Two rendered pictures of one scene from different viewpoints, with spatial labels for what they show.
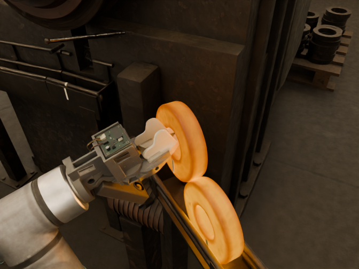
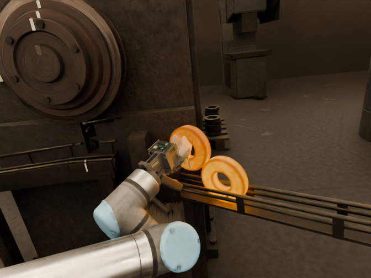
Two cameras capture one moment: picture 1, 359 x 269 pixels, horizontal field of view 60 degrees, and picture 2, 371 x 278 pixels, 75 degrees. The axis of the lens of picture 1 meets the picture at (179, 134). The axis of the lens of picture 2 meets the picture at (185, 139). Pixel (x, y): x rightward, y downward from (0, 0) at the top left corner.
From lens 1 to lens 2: 0.40 m
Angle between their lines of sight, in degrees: 27
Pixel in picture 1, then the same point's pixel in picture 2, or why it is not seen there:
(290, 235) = (250, 231)
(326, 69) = (220, 138)
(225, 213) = (233, 163)
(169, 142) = (187, 144)
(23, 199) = (125, 188)
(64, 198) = (149, 180)
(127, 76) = (134, 137)
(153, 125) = (175, 139)
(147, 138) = not seen: hidden behind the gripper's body
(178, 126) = (190, 133)
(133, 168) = (175, 161)
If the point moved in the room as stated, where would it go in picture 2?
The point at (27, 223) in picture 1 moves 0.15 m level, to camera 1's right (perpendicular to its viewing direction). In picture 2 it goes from (133, 199) to (188, 181)
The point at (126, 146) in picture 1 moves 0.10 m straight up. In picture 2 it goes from (171, 145) to (167, 112)
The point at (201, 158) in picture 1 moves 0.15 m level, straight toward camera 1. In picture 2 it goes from (207, 146) to (231, 165)
